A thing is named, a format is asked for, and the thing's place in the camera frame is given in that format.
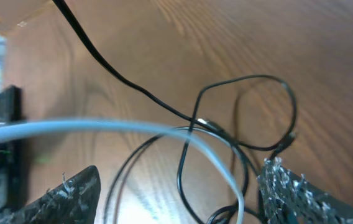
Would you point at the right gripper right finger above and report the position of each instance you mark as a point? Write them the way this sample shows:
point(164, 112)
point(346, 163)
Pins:
point(289, 198)

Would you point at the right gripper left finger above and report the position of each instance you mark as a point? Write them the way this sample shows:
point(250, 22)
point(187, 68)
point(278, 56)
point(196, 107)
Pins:
point(74, 201)

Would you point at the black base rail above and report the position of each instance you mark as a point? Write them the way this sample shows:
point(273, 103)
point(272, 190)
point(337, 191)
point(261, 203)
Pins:
point(11, 184)

